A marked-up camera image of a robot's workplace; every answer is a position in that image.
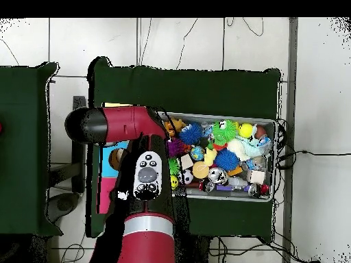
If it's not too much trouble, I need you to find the wooden box with three holes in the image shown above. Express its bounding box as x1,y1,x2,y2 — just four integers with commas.
95,101,134,215

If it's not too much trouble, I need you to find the metal mesh bin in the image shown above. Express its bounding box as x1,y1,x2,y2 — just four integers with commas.
158,112,278,203

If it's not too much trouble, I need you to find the purple spiky monster toy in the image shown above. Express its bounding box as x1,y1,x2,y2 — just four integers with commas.
167,137,186,158

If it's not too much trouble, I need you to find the blue puffer ball with eyes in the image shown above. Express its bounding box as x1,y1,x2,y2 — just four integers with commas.
178,122,204,146

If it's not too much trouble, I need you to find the globe print ball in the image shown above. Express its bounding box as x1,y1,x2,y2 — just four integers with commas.
190,145,206,162

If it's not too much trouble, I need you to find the small soccer ball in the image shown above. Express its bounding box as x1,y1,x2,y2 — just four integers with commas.
180,168,194,185

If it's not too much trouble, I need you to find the green spiky puffer toy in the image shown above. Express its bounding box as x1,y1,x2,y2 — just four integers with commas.
211,119,238,146

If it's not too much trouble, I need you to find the plain blue puffer ball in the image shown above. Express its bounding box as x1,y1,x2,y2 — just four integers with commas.
214,148,241,172

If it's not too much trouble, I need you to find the dark green tablecloth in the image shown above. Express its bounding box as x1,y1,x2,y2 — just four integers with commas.
86,56,282,243
0,62,63,237

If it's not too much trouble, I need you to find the cream fluffy cloth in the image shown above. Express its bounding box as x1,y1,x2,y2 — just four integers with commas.
226,138,250,161

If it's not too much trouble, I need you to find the yellow tennis ball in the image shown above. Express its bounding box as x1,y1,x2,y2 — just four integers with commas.
237,123,254,138

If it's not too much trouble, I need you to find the mint green cloth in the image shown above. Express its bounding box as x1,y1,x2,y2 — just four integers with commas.
237,134,271,158

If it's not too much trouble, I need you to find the black stand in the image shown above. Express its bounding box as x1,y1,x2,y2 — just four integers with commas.
49,95,87,194

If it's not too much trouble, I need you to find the grey rounded stand base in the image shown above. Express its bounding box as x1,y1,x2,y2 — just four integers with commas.
45,192,81,223

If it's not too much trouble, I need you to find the grey floor strip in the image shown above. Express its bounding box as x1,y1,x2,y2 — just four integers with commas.
282,17,299,263

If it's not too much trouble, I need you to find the black cable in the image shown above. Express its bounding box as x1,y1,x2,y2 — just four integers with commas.
276,149,351,169

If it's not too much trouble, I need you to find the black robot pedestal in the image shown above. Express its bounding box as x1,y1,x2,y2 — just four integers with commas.
191,235,211,263

